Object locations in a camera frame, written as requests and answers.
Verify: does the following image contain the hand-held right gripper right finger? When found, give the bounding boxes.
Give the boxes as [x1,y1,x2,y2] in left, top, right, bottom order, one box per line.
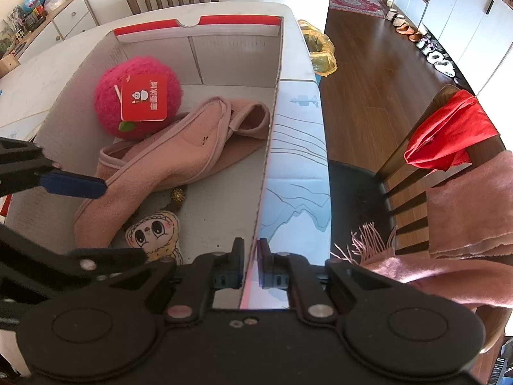
[257,238,406,324]

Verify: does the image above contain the dark wooden chair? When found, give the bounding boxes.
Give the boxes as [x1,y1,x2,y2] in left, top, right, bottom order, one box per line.
[329,84,508,354]

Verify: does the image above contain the row of shoes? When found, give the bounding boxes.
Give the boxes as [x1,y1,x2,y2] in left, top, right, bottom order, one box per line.
[385,6,458,78]

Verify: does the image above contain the black seat cushion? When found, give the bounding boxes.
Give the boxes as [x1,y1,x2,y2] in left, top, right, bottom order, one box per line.
[328,159,397,268]

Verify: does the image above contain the white wooden sideboard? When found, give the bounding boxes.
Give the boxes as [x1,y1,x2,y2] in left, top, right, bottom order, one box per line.
[0,0,99,79]

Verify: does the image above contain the red cloth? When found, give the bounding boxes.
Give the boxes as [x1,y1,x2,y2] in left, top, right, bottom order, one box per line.
[403,89,500,173]

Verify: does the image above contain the red patterned rug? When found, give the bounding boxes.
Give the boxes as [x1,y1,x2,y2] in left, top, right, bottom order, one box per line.
[329,0,389,20]

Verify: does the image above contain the white wooden cabinet unit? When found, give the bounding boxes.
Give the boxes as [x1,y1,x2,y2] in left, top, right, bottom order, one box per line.
[383,0,513,105]

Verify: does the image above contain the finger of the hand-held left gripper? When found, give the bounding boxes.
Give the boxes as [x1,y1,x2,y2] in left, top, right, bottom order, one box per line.
[0,223,147,290]
[0,136,108,201]

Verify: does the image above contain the pink plush ball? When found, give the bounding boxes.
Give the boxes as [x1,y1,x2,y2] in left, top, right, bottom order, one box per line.
[93,58,183,142]

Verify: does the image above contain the pink fleece slipper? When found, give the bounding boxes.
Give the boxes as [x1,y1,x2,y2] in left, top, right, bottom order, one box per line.
[74,96,272,248]

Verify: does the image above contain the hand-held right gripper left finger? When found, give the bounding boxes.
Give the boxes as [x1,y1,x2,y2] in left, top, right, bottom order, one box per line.
[95,238,246,324]

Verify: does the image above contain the cartoon plush keychain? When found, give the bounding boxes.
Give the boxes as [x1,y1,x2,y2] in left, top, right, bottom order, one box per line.
[125,186,188,266]

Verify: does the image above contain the white cardboard box red trim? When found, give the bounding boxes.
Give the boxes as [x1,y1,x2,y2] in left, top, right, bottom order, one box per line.
[0,14,286,309]

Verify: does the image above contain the pink fringed scarf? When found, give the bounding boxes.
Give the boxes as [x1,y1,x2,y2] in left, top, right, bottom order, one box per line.
[331,222,513,310]

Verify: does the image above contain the pink folded towel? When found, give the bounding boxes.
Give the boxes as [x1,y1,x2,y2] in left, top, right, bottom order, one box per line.
[425,152,513,260]

